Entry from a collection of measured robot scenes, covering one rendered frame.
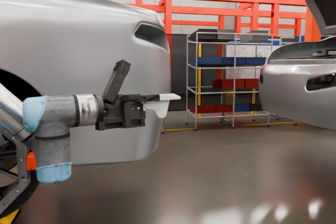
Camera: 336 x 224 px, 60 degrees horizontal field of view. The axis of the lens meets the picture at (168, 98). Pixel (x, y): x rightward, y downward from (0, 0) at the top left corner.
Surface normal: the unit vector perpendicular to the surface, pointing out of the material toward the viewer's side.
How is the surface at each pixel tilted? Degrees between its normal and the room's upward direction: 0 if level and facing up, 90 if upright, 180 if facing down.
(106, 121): 82
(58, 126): 90
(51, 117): 90
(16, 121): 93
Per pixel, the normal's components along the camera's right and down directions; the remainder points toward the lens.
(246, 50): 0.25, 0.11
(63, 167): 0.80, 0.11
